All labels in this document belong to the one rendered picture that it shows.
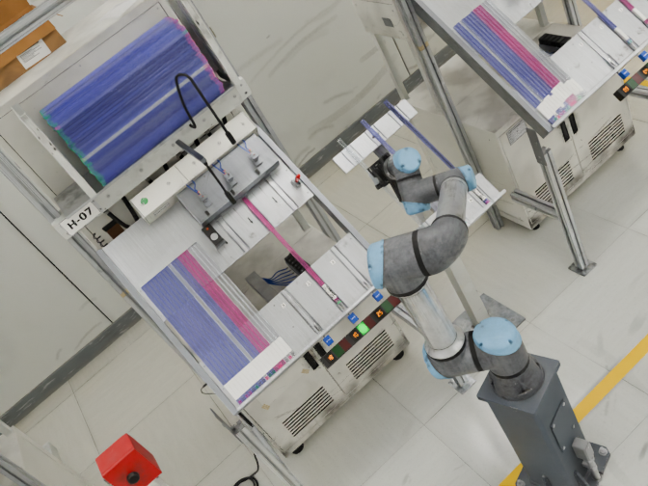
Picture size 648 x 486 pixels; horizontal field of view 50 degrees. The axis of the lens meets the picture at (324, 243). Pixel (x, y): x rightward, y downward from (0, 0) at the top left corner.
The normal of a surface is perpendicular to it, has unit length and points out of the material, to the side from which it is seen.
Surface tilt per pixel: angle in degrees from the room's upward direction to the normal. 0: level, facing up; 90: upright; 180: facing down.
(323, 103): 90
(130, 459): 90
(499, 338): 8
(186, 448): 0
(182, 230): 43
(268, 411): 90
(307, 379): 90
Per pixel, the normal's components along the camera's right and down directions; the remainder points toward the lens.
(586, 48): 0.04, -0.23
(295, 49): 0.50, 0.36
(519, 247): -0.44, -0.68
